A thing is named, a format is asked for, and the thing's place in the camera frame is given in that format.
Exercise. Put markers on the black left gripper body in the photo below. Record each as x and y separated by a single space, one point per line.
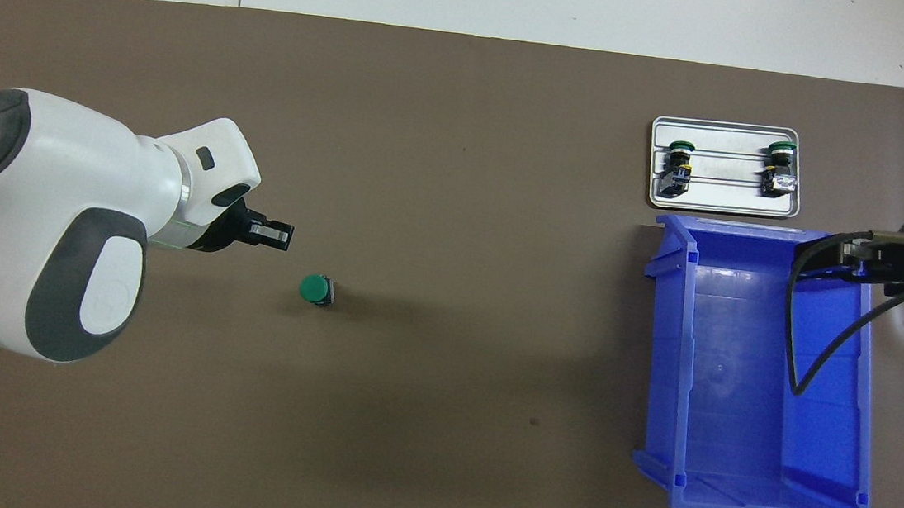
226 228

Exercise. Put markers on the green push button switch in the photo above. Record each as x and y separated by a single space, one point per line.
313 288
782 150
681 148

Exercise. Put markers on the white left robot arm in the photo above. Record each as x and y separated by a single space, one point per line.
54 166

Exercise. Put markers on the silver metal tray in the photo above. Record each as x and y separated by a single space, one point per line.
723 197

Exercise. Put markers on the blue plastic storage bin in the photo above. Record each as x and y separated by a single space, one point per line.
738 381

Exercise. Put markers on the brown table mat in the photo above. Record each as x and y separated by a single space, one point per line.
445 411

